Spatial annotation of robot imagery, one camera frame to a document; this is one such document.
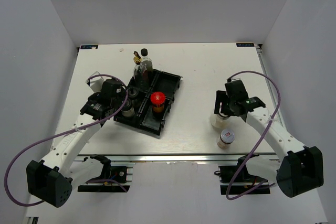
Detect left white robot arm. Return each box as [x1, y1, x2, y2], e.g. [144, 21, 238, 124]
[26, 74, 128, 208]

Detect red lid sauce jar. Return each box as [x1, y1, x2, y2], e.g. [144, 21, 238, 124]
[150, 91, 165, 116]

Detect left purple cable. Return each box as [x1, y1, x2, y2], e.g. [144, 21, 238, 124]
[4, 73, 129, 207]

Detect black lid pepper shaker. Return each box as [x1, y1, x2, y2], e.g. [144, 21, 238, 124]
[121, 99, 135, 118]

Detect black lid spice shaker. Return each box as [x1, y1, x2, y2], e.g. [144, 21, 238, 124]
[128, 87, 141, 108]

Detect right blue corner label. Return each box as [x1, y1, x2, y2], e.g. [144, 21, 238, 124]
[236, 42, 255, 47]

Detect blue corner label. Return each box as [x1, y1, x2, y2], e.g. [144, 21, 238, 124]
[80, 45, 98, 50]
[236, 42, 255, 47]

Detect aluminium table rail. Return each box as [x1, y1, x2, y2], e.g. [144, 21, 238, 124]
[78, 152, 280, 164]

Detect clear glass jar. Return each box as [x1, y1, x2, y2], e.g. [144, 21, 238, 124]
[209, 114, 229, 129]

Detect dark soy sauce bottle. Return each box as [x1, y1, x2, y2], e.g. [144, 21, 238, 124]
[141, 48, 153, 84]

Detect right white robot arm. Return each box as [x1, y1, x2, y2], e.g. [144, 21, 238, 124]
[214, 80, 324, 198]

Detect clear glass oil bottle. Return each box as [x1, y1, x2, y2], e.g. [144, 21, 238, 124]
[133, 51, 143, 87]

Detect silver lid spice jar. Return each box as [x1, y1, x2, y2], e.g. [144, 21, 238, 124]
[216, 129, 235, 149]

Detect left blue corner label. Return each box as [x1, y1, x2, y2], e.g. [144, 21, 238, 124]
[80, 45, 98, 50]

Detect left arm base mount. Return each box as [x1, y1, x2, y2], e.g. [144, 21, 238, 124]
[77, 155, 133, 193]

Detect black four-compartment tray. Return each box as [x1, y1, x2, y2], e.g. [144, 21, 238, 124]
[114, 69, 182, 135]

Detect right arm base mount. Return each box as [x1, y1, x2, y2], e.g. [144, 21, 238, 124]
[214, 165, 270, 196]

